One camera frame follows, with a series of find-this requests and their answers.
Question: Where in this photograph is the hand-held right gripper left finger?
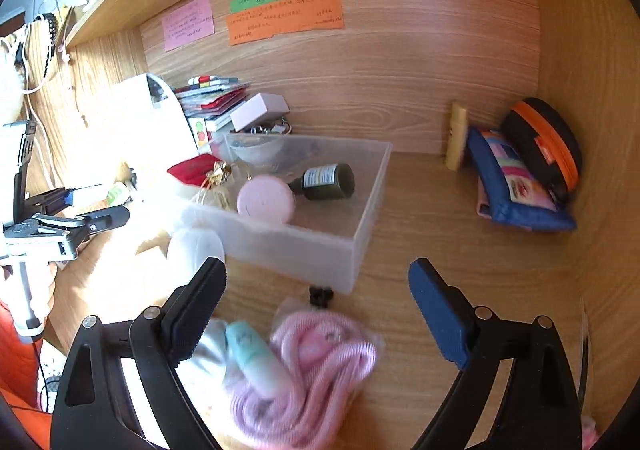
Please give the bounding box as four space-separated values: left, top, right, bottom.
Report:
50 257 228 450

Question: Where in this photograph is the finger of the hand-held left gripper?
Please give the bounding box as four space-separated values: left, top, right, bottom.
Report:
32 205 132 237
24 186 77 217

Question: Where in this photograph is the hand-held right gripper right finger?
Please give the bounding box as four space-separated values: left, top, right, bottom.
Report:
407 257 583 450

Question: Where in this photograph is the frosted white round jar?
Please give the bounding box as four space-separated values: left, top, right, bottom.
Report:
167 227 226 281

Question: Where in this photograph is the teal and white tube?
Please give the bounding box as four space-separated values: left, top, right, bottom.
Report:
225 321 286 398

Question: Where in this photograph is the clear plastic storage bin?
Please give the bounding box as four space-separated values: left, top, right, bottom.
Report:
182 132 393 293

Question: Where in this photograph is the pink cord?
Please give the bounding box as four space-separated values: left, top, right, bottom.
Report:
227 300 378 448

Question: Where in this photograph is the person's left forearm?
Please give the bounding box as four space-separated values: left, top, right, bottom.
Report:
0 300 46 411

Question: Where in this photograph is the wooden desktop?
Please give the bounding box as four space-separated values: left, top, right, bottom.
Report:
30 150 601 450

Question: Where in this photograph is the person's left hand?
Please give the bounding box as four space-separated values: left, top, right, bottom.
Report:
30 260 57 326

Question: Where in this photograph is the green lotion tube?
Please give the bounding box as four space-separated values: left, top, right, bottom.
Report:
105 182 133 206

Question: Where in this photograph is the red pouch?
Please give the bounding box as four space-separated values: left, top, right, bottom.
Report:
166 154 216 188

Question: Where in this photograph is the white paper sheet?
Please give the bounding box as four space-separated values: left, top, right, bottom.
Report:
105 73 201 166

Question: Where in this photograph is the fruit print box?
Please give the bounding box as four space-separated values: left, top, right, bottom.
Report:
187 117 212 154

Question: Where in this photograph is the pink round jar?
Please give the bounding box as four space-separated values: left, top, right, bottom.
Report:
236 175 296 225

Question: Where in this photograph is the blue patchwork pouch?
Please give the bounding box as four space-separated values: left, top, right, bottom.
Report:
467 126 576 232

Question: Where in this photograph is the stack of colourful books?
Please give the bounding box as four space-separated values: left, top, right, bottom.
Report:
175 74 251 131

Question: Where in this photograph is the clear plastic bowl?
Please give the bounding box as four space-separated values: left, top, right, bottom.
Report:
227 132 286 166

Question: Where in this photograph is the dark green glass bottle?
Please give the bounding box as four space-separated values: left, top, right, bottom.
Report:
288 162 356 201

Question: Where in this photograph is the white cardboard box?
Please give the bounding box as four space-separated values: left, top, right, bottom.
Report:
230 93 290 132

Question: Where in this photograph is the black and orange case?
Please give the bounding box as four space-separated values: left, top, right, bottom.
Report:
501 97 583 203

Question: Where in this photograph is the pink paper note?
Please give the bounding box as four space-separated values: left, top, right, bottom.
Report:
161 0 216 52

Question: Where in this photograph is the orange paper note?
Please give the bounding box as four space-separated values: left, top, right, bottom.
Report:
226 0 346 47

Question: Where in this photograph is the white cable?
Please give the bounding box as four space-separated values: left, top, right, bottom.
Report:
20 20 76 96

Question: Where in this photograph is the metal key ring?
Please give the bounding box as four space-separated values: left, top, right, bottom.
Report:
250 117 293 136

